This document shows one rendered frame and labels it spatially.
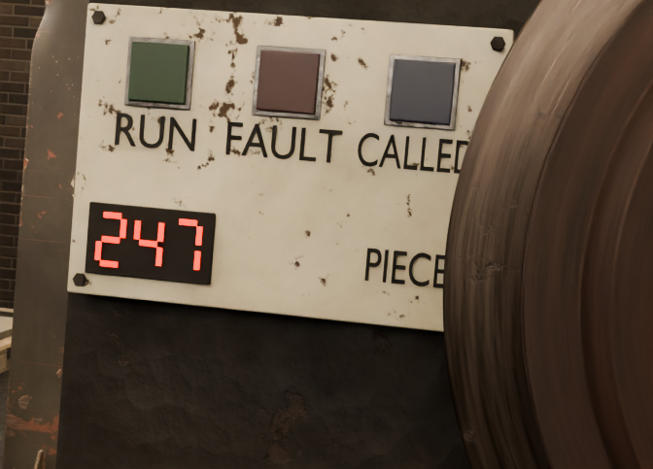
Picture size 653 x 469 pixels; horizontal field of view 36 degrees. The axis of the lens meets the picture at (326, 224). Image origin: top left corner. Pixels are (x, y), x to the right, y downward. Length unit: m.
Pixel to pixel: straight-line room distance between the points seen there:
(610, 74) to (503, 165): 0.06
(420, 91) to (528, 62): 0.14
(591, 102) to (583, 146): 0.02
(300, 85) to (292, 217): 0.08
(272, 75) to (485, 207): 0.19
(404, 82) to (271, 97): 0.08
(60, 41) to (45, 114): 0.23
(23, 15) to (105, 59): 6.69
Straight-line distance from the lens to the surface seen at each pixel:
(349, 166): 0.60
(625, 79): 0.46
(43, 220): 3.29
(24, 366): 3.37
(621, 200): 0.44
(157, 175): 0.63
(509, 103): 0.47
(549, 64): 0.47
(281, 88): 0.61
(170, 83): 0.63
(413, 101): 0.60
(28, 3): 7.33
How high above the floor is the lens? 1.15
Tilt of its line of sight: 3 degrees down
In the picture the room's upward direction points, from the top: 5 degrees clockwise
